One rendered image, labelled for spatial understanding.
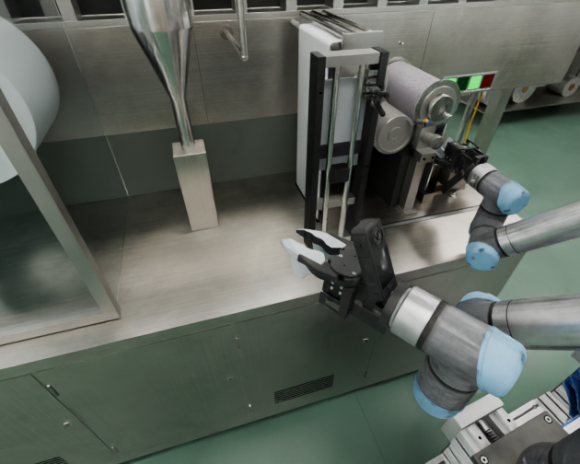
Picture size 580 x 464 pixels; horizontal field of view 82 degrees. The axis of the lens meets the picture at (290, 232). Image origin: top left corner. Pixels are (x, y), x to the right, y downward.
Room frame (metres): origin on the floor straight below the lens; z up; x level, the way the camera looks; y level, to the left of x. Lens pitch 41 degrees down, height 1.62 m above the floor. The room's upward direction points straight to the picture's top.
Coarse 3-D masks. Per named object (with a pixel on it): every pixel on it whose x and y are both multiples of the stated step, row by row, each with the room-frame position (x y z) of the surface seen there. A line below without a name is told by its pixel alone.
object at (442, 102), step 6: (438, 96) 0.97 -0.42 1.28; (444, 96) 0.96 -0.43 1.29; (432, 102) 0.96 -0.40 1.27; (438, 102) 0.96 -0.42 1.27; (444, 102) 0.96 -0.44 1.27; (450, 102) 0.97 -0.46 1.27; (432, 108) 0.95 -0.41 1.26; (438, 108) 0.96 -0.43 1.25; (444, 108) 0.96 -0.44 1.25; (450, 108) 0.97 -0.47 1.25; (426, 114) 0.97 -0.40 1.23; (432, 114) 0.95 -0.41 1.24; (438, 114) 0.96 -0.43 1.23; (438, 120) 0.96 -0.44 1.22
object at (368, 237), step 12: (360, 228) 0.34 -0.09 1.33; (372, 228) 0.34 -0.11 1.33; (360, 240) 0.33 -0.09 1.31; (372, 240) 0.33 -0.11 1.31; (384, 240) 0.35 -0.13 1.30; (360, 252) 0.33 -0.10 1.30; (372, 252) 0.32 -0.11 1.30; (384, 252) 0.34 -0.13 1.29; (360, 264) 0.32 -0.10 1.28; (372, 264) 0.31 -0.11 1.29; (384, 264) 0.32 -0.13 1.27; (372, 276) 0.31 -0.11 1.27; (384, 276) 0.31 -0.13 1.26; (372, 288) 0.30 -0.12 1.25; (384, 288) 0.30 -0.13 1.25; (384, 300) 0.29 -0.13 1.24
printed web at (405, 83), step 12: (396, 72) 1.15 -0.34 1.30; (408, 72) 1.11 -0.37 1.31; (420, 72) 1.09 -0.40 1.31; (396, 84) 1.10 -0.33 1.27; (408, 84) 1.06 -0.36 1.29; (420, 84) 1.02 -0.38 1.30; (396, 96) 1.08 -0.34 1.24; (408, 96) 1.03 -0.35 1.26; (420, 96) 0.98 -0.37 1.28; (396, 108) 1.07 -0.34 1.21; (408, 108) 1.01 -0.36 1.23
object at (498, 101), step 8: (512, 88) 1.68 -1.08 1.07; (496, 96) 1.69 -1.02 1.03; (504, 96) 1.67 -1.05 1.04; (488, 104) 1.72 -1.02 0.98; (496, 104) 1.68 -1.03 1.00; (504, 104) 1.68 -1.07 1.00; (488, 112) 1.70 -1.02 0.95; (496, 112) 1.67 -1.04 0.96; (488, 120) 1.69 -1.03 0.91; (496, 120) 1.68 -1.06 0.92; (480, 128) 1.72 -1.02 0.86; (488, 128) 1.67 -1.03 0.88; (496, 128) 1.69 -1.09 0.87; (480, 136) 1.70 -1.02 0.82; (488, 136) 1.68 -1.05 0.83; (480, 144) 1.68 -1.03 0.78; (488, 144) 1.68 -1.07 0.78
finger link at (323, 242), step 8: (296, 232) 0.45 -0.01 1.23; (304, 232) 0.44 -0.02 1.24; (312, 232) 0.43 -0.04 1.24; (320, 232) 0.43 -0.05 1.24; (312, 240) 0.42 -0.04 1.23; (320, 240) 0.42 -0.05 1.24; (328, 240) 0.41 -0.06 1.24; (336, 240) 0.41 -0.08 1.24; (320, 248) 0.42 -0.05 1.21; (328, 248) 0.40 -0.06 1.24; (336, 248) 0.39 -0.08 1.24; (328, 256) 0.41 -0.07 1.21
